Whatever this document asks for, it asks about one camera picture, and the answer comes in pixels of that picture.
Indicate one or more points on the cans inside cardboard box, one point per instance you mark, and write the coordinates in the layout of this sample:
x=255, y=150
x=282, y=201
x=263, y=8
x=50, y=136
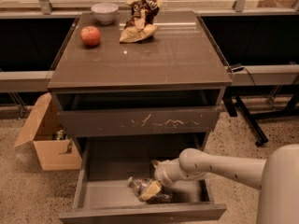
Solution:
x=61, y=135

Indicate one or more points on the red apple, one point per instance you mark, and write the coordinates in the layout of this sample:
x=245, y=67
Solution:
x=90, y=36

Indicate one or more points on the scratched grey upper drawer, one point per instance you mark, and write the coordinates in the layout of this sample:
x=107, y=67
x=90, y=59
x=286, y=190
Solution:
x=118, y=122

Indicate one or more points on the white ceramic bowl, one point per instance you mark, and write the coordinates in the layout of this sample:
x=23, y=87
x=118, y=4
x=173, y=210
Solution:
x=105, y=13

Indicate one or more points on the clear plastic water bottle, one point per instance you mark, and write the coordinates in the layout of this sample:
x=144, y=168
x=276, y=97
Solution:
x=150, y=191

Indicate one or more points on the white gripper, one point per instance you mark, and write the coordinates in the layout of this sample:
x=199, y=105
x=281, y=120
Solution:
x=163, y=173

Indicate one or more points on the open grey middle drawer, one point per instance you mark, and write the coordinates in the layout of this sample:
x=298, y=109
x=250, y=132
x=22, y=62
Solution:
x=103, y=195

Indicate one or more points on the black metal stand base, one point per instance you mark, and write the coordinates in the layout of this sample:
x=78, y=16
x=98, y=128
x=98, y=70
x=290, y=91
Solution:
x=233, y=102

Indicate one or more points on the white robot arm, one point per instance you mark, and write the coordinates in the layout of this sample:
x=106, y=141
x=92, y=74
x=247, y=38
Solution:
x=276, y=178

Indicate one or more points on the black power adapter with cable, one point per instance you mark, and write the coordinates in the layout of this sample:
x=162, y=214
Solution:
x=238, y=68

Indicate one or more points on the open cardboard box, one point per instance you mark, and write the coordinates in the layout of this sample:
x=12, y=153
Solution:
x=38, y=130

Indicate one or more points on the crumpled brown chip bag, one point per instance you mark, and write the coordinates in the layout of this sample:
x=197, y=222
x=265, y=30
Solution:
x=140, y=26

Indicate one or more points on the grey drawer cabinet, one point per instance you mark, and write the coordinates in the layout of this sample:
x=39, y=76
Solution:
x=177, y=67

